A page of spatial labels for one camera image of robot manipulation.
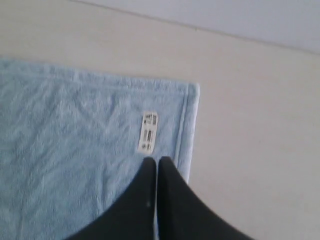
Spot light blue terry towel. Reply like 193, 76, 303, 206
0, 57, 200, 240

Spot white care label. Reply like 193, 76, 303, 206
137, 111, 158, 155

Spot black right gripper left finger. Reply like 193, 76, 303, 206
68, 157, 157, 240

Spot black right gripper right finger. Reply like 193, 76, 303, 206
157, 156, 251, 240

